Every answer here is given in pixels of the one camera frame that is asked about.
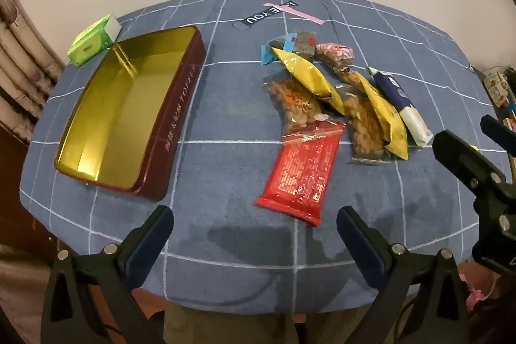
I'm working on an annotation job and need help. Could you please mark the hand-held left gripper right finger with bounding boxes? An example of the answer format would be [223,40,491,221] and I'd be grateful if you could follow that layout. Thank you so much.
[336,206,470,344]

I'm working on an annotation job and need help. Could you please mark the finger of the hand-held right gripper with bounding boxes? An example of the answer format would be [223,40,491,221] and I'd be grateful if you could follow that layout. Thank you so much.
[432,130,516,244]
[480,114,516,157]

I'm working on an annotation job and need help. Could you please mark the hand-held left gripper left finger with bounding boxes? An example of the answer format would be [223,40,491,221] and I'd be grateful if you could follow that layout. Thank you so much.
[40,205,175,344]

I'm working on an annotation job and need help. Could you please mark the yellow snack packet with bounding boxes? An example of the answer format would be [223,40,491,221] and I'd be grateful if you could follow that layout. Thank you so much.
[271,47,346,116]
[355,72,409,160]

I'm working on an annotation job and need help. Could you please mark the red snack packet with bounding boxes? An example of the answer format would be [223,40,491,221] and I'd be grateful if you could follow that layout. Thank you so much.
[255,119,347,227]

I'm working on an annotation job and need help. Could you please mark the navy and white snack packet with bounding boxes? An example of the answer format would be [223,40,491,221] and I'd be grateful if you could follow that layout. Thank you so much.
[367,67,434,148]

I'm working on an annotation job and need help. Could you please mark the red and gold tin box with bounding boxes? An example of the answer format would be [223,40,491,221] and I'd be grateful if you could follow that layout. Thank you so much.
[54,25,207,203]

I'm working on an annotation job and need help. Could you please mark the pink cake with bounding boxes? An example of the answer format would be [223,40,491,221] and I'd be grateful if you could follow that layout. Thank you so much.
[314,43,355,67]

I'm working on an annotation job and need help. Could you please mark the grey sesame bar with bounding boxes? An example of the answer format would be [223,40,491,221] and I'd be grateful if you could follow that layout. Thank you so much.
[282,29,318,60]

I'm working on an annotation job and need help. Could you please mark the blue candy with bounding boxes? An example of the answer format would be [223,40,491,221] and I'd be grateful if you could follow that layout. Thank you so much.
[260,34,297,66]

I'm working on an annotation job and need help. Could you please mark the floral printed box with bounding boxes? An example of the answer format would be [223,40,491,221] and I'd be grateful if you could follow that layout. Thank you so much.
[483,71,513,109]

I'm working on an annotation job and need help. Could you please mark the pink garment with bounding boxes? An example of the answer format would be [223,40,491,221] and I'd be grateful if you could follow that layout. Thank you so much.
[460,259,516,329]

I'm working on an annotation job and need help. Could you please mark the blue checked blanket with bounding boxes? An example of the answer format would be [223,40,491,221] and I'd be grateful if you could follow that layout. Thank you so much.
[19,0,514,314]

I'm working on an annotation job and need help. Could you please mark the person's khaki trousers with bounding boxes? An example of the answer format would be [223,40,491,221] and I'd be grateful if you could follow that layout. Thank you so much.
[161,304,404,344]

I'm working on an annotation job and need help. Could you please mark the beige patterned curtain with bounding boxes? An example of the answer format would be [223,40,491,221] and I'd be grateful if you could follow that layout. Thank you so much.
[0,0,65,151]

